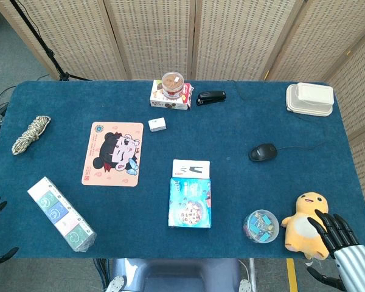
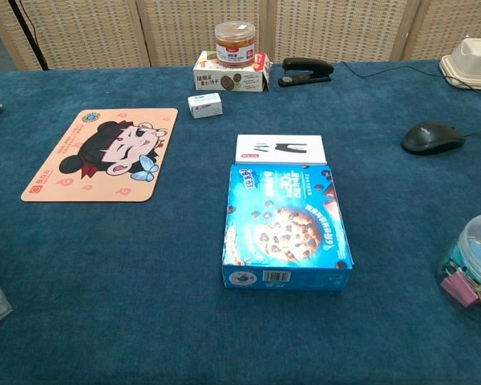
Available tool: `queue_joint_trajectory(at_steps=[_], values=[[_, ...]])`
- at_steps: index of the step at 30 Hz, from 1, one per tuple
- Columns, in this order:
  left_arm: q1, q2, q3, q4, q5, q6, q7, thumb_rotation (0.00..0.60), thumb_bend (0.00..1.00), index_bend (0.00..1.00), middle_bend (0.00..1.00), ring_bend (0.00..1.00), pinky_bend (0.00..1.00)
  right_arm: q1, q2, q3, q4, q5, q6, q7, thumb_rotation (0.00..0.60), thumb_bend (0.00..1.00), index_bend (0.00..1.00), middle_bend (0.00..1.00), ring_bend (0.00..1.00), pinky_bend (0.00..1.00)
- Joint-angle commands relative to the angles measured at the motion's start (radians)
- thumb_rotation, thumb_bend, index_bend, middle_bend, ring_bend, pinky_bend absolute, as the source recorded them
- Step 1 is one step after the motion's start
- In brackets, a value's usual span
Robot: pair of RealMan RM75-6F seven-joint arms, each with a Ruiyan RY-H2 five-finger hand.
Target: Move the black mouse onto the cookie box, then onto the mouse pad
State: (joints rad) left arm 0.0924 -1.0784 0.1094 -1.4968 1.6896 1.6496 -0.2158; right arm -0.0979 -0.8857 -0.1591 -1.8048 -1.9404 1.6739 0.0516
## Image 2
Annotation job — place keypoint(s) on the black computer mouse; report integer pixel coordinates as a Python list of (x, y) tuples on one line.
[(429, 138)]

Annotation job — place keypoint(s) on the blue cookie box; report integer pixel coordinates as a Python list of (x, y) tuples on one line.
[(284, 224)]

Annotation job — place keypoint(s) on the white box with stapler print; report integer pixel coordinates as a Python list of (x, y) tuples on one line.
[(280, 148)]

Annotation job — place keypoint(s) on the small white staples box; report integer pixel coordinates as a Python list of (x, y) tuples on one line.
[(204, 105)]

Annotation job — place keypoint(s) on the white nut snack box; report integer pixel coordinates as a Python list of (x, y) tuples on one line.
[(228, 80)]

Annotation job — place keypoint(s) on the cartoon girl mouse pad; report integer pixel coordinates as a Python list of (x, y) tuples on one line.
[(104, 160)]

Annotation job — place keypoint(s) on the beige lidded container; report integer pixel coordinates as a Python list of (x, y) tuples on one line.
[(455, 76)]

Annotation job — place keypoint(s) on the white plastic container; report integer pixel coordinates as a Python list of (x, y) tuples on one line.
[(479, 56)]

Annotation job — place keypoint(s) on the black stapler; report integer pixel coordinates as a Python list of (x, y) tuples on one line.
[(304, 66)]

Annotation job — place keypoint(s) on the clear plastic snack jar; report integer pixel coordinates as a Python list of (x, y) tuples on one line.
[(235, 48)]

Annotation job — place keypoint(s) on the blue felt table cloth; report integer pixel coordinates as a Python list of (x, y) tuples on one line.
[(104, 260)]

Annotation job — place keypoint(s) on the wicker folding screen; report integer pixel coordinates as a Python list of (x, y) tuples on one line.
[(84, 32)]

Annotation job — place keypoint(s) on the clear jar of binder clips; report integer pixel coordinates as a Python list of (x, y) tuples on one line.
[(475, 256)]

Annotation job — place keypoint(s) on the black tripod stand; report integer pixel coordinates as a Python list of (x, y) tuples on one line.
[(27, 32)]

